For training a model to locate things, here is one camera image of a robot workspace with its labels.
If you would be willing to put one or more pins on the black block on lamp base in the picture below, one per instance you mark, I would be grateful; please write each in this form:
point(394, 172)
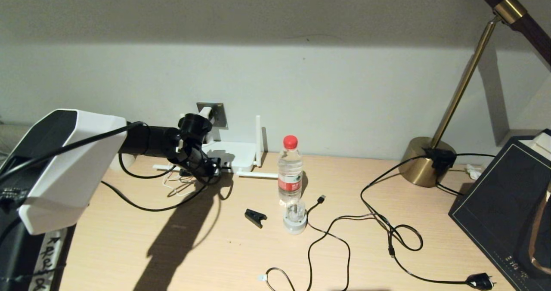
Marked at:
point(441, 158)

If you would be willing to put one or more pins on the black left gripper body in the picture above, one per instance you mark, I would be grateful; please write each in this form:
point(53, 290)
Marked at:
point(198, 164)

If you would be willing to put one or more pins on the small white clear-dome humidifier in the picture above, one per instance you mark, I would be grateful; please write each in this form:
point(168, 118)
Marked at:
point(295, 224)

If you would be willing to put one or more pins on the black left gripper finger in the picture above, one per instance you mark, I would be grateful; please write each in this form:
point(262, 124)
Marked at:
point(212, 177)
point(216, 166)

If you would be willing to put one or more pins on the white toilet paper roll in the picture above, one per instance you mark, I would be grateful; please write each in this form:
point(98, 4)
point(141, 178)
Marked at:
point(114, 164)

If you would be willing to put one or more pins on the grey cushion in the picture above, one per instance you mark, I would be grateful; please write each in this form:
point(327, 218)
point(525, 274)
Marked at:
point(10, 136)

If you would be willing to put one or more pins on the white handwritten label tape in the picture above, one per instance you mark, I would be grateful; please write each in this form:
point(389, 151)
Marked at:
point(47, 256)

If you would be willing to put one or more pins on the clear water bottle red cap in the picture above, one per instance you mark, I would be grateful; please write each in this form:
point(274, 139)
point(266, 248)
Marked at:
point(290, 183)

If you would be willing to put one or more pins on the dark blue gift bag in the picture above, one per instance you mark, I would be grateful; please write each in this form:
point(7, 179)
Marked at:
point(499, 213)

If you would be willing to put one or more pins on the grey wall power socket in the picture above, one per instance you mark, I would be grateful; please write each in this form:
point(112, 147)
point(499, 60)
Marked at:
point(219, 112)

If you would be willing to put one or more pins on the white box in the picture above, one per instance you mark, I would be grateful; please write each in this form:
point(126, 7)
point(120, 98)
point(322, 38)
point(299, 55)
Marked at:
point(541, 147)

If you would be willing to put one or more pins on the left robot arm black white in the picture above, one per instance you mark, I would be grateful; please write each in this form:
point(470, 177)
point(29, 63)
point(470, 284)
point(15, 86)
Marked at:
point(69, 166)

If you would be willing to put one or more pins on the small white crumpled item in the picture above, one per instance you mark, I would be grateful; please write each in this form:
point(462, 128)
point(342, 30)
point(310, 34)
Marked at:
point(473, 172)

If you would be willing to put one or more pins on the small black plastic clip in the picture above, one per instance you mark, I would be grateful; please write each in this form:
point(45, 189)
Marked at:
point(255, 217)

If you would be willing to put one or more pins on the brass desk lamp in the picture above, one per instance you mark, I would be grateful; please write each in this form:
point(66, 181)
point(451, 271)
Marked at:
point(419, 166)

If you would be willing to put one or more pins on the white wifi router with antennas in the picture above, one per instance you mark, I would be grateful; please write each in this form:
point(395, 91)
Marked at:
point(241, 153)

